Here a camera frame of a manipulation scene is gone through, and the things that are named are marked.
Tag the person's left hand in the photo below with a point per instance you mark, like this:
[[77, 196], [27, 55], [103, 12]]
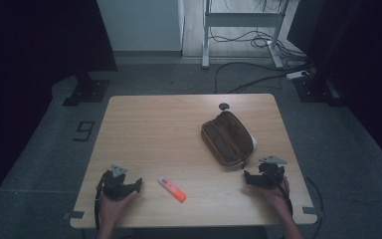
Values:
[[112, 209]]

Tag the person's right hand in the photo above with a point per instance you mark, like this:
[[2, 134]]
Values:
[[276, 197]]

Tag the brown pencil case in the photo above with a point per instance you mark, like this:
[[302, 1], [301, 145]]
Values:
[[227, 140]]

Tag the white cabinet panel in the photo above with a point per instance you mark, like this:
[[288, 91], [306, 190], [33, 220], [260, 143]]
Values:
[[142, 25]]

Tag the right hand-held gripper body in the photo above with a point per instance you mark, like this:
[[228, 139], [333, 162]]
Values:
[[271, 172]]

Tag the white object under pencil case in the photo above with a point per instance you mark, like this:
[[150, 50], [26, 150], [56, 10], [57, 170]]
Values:
[[254, 143]]

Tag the white metal desk frame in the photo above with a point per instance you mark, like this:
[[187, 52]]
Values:
[[242, 20]]

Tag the black curtain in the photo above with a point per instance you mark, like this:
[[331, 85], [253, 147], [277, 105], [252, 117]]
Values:
[[358, 66], [30, 66]]

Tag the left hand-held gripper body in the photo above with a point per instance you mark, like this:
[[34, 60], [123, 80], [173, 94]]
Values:
[[115, 186]]

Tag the orange highlighter pen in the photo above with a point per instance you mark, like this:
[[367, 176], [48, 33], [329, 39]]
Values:
[[171, 189]]

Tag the black stand base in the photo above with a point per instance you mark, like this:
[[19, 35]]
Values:
[[315, 89], [87, 91]]

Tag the white power strip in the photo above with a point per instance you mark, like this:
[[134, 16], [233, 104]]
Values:
[[296, 74]]

